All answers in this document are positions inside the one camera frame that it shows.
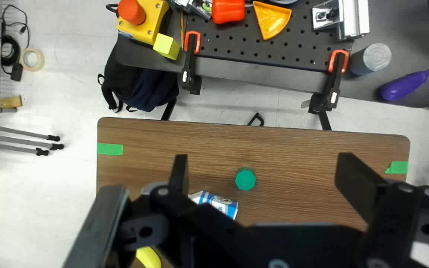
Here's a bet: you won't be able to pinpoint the small silver pot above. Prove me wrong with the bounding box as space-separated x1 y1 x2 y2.
140 182 168 197

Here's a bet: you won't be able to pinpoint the orange black clamp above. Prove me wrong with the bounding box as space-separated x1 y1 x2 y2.
301 49 350 131
180 30 201 96

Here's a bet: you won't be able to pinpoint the purple eggplant toy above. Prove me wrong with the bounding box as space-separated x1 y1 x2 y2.
380 70 429 103

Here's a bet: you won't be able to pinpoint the masking tape roll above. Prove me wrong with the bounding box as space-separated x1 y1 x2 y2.
21 48 45 72

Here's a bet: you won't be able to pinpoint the orange bell pepper toy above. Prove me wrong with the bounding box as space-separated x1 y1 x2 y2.
211 0 244 26

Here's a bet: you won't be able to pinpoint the yellow banana toy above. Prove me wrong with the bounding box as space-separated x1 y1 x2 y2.
135 248 162 268

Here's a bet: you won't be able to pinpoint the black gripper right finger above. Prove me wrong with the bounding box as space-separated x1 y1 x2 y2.
334 152 389 227

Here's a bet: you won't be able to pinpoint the blue white milk carton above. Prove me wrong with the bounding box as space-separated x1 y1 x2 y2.
189 191 238 221

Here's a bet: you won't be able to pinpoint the green round cup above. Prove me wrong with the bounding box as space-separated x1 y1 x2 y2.
234 169 258 191

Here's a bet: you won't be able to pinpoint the yellow emergency stop box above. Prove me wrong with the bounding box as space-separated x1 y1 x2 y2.
116 0 168 45

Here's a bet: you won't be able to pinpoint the orange wedge slice toy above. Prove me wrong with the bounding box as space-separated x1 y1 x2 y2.
253 2 292 41

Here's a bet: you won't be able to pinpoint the black cable bundle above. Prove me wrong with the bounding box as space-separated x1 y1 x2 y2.
0 3 33 84

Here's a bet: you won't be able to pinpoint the yellow-green foam cube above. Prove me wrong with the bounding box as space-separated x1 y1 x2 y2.
153 33 180 61

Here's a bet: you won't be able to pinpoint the aluminium extrusion rail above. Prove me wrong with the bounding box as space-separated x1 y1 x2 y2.
311 0 369 41

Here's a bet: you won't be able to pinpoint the black perforated breadboard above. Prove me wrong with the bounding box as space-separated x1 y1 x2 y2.
185 0 353 72

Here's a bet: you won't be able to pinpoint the silver tripod legs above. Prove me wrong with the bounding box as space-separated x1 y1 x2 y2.
0 125 64 157

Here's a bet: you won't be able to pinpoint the green tape strip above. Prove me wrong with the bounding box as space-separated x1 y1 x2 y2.
386 161 408 175
97 143 124 157

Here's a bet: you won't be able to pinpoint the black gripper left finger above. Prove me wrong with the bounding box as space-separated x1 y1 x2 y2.
168 155 189 195

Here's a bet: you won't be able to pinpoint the black backpack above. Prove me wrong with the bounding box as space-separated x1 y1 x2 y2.
97 51 179 119

